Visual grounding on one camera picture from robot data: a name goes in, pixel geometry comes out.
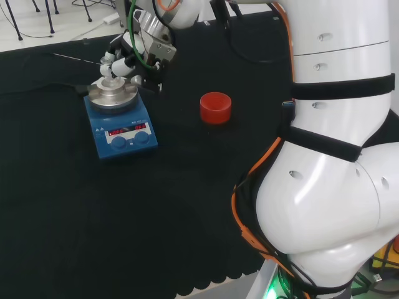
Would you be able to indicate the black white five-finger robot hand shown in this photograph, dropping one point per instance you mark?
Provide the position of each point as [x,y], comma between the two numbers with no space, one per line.
[123,67]

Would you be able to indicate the clear round-bottom flask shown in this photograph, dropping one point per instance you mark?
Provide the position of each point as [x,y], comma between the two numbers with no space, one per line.
[106,66]

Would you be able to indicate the black bench cloth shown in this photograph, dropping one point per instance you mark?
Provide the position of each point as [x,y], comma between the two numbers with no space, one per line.
[156,202]

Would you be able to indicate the silver plug connector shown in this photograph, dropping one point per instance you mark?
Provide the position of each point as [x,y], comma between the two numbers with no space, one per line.
[377,278]

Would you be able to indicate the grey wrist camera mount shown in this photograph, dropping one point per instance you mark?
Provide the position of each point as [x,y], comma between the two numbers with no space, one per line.
[159,62]

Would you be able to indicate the blue-base heater with steel plate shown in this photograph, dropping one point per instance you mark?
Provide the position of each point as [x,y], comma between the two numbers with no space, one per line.
[121,127]

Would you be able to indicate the thin metal probe rod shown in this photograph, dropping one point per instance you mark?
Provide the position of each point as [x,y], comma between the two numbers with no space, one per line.
[78,59]

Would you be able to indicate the blue plug connector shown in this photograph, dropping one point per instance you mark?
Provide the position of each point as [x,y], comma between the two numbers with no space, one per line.
[288,104]

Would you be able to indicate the red ribbed flask holder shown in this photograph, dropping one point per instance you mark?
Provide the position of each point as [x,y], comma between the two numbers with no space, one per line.
[215,107]

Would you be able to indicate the black tripod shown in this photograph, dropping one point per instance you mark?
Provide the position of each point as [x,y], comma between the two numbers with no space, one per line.
[31,15]

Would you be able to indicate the yellow stop button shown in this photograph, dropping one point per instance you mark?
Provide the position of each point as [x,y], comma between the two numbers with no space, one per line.
[388,252]

